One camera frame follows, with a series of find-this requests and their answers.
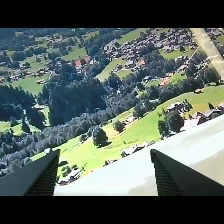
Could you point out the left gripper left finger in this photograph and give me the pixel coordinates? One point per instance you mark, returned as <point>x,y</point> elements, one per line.
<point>31,178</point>

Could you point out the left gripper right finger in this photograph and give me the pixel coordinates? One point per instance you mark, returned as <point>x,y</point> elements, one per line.
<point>183,178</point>

